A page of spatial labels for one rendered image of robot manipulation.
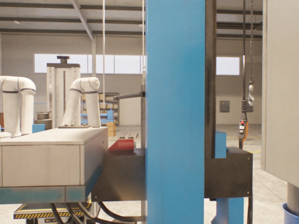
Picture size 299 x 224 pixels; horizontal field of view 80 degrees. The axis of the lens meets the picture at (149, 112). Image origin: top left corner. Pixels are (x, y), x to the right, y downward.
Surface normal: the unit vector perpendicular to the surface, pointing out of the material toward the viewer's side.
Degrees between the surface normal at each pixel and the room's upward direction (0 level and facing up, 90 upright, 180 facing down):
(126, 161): 90
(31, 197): 90
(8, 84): 100
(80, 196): 90
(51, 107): 90
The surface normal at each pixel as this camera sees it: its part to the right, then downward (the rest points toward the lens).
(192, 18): 0.06, 0.02
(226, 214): -1.00, 0.00
